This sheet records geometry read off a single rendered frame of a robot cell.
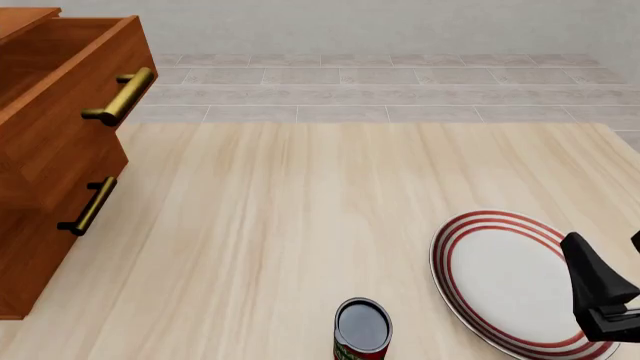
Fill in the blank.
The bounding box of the closed wooden drawer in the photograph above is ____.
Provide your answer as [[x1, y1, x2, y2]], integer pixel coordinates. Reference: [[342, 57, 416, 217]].
[[0, 164, 130, 321]]

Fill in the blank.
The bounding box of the open wooden drawer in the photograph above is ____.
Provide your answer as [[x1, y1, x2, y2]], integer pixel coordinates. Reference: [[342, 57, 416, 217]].
[[0, 14, 159, 216]]

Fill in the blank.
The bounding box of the brass drawer handle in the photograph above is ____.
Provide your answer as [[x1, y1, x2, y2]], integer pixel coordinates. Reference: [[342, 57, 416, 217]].
[[80, 66, 156, 128], [56, 175, 119, 237]]

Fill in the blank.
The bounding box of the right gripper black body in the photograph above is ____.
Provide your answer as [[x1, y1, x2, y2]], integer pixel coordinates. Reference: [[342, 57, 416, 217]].
[[574, 296, 640, 344]]

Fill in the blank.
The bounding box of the wooden cabinet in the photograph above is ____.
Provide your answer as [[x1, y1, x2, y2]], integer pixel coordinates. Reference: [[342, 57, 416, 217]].
[[0, 6, 159, 321]]

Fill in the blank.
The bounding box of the red printed tin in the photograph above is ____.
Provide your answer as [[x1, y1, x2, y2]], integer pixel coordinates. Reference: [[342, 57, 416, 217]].
[[332, 297, 395, 360]]

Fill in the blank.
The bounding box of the white plate with red rings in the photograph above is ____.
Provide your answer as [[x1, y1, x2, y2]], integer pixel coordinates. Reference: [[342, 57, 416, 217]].
[[428, 209, 622, 360]]

